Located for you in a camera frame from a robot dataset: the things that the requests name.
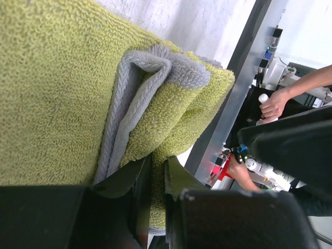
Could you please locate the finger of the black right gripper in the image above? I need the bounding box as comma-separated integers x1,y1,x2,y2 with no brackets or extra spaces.
237,106,331,194

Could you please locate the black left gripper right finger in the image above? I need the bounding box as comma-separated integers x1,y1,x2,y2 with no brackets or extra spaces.
164,157,319,248

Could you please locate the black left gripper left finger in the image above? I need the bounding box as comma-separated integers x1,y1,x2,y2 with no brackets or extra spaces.
1,156,151,248

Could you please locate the yellow green towel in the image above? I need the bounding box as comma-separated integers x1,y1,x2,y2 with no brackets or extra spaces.
1,1,234,235

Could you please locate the operator bare forearm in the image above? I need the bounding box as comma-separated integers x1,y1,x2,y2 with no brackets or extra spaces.
284,65,331,100

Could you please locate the operator right hand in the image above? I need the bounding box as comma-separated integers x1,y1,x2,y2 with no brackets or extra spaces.
260,89,289,123

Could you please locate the operator left hand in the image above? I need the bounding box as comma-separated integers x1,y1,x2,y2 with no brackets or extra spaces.
227,154,261,191

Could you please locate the white leader arm handle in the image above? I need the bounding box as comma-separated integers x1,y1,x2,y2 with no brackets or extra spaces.
256,93,280,126

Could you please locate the aluminium frame rail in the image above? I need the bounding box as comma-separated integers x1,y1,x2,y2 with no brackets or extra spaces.
185,0,287,185

